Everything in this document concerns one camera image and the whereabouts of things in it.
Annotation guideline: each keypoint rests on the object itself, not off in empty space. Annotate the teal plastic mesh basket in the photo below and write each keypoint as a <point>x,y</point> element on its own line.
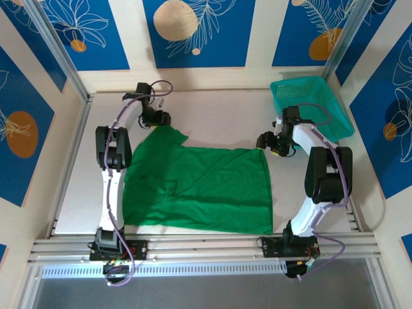
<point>334,109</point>

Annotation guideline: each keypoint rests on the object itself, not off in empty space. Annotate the green t-shirt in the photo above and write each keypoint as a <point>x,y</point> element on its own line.
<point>209,180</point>

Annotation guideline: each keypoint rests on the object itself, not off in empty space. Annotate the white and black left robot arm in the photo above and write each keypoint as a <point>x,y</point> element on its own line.
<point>117,193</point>

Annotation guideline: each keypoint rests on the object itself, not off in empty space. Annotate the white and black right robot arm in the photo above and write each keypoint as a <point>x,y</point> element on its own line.
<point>325,180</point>

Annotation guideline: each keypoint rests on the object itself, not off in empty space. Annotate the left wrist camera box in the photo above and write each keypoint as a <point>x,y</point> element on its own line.
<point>160,103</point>

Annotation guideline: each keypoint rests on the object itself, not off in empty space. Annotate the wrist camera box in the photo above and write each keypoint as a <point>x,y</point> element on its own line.
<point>278,124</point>
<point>160,103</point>

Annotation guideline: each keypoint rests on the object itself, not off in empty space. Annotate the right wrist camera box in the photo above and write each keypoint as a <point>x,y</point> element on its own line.
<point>278,124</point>

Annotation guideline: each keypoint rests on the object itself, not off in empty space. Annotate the aluminium table side rail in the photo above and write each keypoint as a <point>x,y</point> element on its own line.
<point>76,145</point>
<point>354,219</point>

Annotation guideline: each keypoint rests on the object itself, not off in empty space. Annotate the blue floral wall panel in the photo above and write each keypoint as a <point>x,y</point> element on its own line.
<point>376,29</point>
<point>225,48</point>
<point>37,38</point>
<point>106,48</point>
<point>396,161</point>
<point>16,177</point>
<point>289,38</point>

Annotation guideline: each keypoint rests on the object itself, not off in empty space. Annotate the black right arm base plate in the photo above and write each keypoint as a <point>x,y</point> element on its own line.
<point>270,248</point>

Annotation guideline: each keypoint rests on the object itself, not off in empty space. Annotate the aluminium frame post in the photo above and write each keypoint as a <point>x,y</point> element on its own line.
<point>342,48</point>
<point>59,48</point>

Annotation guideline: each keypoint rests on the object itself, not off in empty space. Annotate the aluminium frame rail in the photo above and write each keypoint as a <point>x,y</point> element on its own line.
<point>206,246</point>

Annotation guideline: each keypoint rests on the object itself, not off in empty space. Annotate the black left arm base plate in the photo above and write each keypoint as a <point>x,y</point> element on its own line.
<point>138,249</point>

